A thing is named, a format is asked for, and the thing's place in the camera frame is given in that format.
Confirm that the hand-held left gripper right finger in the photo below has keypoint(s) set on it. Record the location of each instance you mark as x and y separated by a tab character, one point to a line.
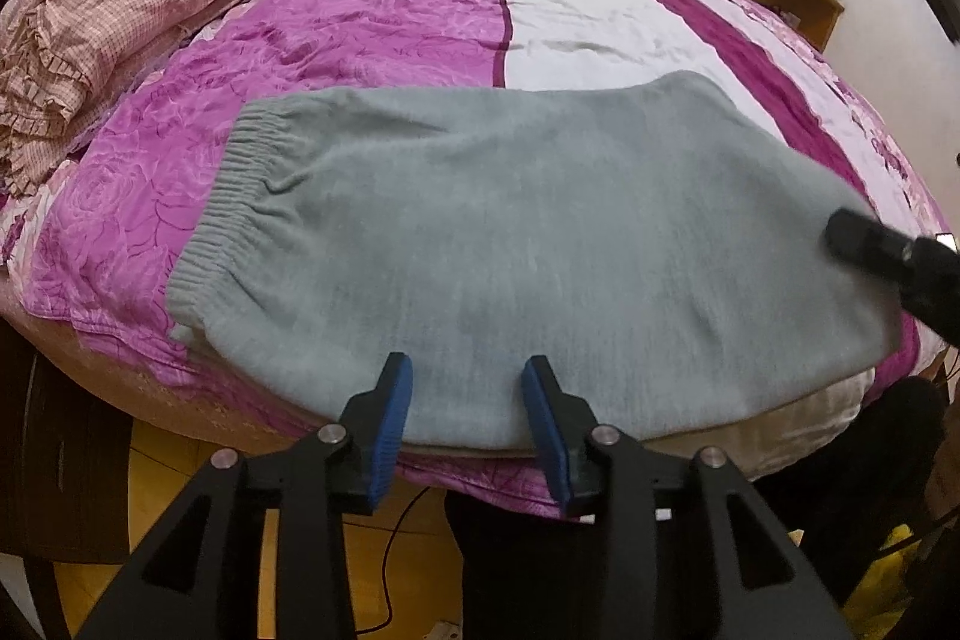
551	437

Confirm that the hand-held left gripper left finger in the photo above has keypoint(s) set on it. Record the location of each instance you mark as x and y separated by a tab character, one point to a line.
390	430

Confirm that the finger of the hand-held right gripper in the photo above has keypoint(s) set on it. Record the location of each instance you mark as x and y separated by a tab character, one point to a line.
870	242

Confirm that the grey pants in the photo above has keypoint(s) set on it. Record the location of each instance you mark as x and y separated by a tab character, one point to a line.
525	235

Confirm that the white power strip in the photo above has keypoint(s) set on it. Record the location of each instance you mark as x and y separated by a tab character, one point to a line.
444	632

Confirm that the dark wooden nightstand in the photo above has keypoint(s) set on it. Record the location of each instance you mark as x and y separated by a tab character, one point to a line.
67	460

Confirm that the yellow plastic bag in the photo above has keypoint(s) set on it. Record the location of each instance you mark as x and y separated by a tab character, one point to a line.
900	584

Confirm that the purple floral bedspread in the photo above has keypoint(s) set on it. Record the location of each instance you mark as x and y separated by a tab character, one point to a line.
390	25

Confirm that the pink checked quilt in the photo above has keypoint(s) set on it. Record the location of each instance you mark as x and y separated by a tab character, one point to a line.
135	10

